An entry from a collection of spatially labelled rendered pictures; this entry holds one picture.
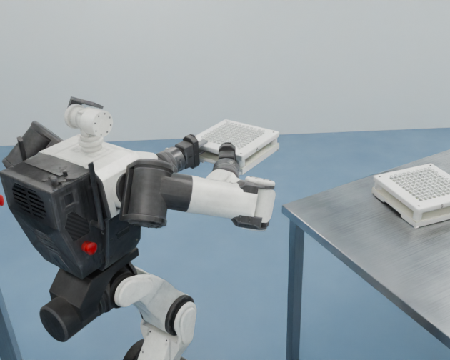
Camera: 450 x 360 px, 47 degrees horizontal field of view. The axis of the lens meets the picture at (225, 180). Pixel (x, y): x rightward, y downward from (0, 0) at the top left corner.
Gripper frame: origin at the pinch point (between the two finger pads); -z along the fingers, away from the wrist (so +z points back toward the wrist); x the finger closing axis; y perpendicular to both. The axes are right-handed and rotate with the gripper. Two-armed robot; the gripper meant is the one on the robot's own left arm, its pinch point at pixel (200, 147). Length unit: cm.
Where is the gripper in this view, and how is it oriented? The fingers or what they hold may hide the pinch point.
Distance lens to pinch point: 184.4
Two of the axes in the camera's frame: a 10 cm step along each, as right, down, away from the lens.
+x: 0.5, 8.7, 4.9
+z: -6.9, 3.8, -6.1
